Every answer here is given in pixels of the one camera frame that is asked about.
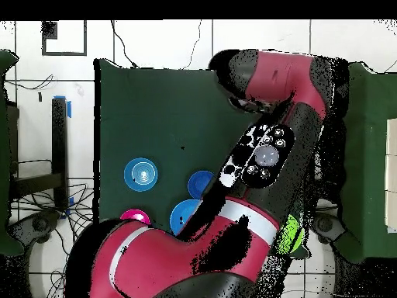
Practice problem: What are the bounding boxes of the light blue straight-sided bowl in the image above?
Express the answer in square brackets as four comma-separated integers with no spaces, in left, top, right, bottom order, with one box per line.
[123,157,159,192]

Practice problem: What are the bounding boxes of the small dark blue bowl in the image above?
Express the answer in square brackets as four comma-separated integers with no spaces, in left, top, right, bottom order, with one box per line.
[187,170,216,199]

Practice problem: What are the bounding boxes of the large blue bowl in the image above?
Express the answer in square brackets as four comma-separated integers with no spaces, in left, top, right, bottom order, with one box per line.
[169,199,203,236]

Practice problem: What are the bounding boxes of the dark green table cloth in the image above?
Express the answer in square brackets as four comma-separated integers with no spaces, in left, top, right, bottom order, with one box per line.
[93,58,317,260]

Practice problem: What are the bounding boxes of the small pink bowl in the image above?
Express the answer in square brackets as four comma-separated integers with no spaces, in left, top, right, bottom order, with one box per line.
[119,208,152,225]

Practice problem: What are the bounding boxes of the green bowl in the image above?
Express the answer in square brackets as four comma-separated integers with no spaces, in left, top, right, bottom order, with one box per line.
[274,213,306,254]

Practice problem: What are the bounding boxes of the green-clothed side table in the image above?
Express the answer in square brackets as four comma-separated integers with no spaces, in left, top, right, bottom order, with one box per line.
[337,61,397,265]
[0,49,24,258]

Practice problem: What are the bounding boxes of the white boxes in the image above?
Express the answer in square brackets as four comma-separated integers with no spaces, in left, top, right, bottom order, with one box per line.
[384,117,397,234]

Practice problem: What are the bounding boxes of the thin black floor cable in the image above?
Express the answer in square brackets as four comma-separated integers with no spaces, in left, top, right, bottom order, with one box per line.
[110,20,139,68]
[182,20,202,70]

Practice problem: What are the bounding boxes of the bundle of floor cables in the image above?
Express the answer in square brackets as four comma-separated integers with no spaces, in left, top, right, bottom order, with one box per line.
[12,182,94,298]

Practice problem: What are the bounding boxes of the black post with blue tape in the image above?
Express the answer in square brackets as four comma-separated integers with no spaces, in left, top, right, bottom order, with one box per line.
[10,95,73,212]

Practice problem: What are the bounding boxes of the black square floor frame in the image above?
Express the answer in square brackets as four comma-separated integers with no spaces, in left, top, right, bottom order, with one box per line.
[41,20,88,57]

